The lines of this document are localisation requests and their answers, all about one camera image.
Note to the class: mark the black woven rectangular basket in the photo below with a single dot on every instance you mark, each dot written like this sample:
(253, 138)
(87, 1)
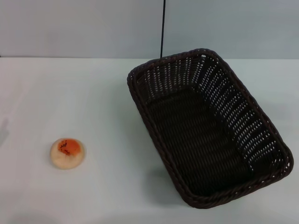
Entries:
(196, 140)

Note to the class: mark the round bun with orange top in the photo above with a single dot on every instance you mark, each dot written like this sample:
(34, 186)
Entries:
(68, 153)

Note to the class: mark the black vertical wall strip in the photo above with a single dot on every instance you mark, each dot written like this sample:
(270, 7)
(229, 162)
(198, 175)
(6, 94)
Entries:
(162, 28)

